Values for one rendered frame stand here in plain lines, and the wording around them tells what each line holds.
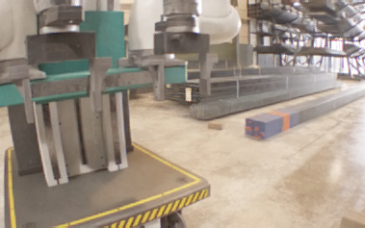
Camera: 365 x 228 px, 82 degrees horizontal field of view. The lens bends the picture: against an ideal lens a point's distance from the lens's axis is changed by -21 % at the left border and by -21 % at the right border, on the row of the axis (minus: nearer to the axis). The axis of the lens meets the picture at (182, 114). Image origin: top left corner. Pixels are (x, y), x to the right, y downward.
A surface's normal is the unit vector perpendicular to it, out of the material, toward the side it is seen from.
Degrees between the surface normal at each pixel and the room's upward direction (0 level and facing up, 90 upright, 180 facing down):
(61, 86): 90
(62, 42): 90
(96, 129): 90
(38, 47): 90
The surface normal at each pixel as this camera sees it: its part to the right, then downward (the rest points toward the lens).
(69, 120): 0.62, 0.16
